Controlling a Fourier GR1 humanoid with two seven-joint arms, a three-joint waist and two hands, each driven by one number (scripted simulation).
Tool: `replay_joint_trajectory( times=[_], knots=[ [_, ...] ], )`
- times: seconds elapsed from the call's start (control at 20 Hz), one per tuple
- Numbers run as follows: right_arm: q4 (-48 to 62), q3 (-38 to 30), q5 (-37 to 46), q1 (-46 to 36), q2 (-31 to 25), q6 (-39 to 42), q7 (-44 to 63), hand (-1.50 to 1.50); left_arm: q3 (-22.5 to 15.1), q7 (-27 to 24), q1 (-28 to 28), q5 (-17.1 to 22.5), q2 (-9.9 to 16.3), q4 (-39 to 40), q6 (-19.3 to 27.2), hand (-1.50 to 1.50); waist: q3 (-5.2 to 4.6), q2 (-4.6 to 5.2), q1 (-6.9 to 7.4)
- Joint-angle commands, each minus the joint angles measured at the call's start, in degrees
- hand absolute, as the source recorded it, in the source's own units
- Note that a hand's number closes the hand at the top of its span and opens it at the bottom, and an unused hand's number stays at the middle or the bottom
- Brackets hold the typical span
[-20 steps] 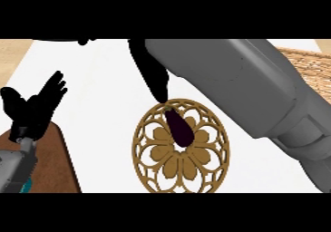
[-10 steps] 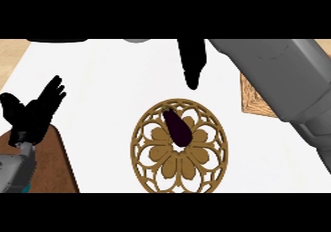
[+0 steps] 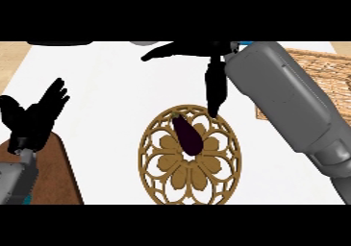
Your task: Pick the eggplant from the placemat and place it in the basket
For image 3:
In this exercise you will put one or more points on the black flat object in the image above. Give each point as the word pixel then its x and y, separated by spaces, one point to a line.
pixel 61 42

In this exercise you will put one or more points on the grey round object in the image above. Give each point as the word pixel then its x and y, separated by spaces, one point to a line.
pixel 145 42

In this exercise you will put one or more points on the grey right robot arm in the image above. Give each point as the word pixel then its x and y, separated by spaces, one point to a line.
pixel 297 112

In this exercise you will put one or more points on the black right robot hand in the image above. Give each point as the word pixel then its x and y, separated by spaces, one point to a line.
pixel 216 86

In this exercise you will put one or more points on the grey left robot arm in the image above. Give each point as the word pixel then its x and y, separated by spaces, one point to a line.
pixel 16 179

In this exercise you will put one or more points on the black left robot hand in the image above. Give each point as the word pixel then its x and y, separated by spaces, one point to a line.
pixel 35 119

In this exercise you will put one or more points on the brown wooden cutting board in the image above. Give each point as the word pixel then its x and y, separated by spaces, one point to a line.
pixel 55 173

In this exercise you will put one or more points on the dark purple eggplant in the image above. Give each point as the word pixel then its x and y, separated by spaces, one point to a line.
pixel 188 135

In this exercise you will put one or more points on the gold openwork oval placemat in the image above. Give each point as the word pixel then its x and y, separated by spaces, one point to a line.
pixel 189 166

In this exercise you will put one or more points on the wicker basket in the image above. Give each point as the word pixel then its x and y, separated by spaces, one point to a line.
pixel 331 80

